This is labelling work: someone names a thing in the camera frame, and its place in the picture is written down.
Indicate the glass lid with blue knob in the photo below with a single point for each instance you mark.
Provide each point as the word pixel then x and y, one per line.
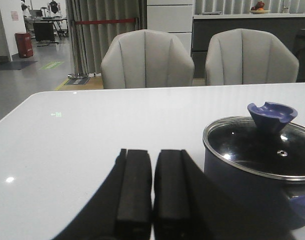
pixel 267 143

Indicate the grey curtain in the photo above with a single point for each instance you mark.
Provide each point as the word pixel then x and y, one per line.
pixel 89 43

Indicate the fruit plate on counter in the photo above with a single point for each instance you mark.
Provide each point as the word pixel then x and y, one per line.
pixel 258 8

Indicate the black desk in background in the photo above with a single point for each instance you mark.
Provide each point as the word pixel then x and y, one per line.
pixel 46 28

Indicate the dark blue saucepan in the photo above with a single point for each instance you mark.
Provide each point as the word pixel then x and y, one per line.
pixel 282 201

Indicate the red bin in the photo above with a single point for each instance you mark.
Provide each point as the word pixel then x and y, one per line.
pixel 24 44

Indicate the red barrier belt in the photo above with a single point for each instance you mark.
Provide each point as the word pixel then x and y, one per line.
pixel 100 22

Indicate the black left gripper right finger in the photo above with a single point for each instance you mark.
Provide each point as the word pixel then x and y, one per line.
pixel 171 210

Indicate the white drawer cabinet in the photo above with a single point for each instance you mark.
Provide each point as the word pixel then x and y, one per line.
pixel 172 16

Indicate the grey upholstered chair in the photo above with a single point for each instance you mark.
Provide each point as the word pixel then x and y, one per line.
pixel 146 59
pixel 247 56

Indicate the right grey upholstered chair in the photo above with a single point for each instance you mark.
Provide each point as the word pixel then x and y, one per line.
pixel 247 56

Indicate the dark kitchen counter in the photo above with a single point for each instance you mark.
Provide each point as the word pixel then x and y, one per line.
pixel 290 30

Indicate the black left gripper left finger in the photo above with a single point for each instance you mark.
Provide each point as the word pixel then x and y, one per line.
pixel 133 220

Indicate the left grey upholstered chair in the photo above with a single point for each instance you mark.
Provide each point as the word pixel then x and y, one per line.
pixel 146 59

